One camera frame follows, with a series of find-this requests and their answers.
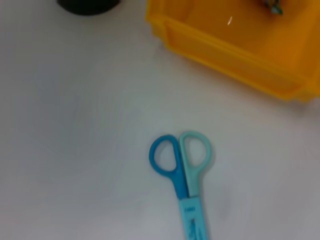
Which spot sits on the yellow plastic bin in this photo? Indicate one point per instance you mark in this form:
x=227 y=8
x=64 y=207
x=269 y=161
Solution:
x=237 y=42

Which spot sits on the black mesh pen holder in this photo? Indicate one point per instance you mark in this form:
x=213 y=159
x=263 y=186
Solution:
x=87 y=6

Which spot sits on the green plastic wrapper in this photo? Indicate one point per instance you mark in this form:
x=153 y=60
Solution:
x=273 y=6

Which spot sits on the blue sheathed scissors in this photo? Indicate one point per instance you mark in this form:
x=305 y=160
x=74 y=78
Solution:
x=191 y=212

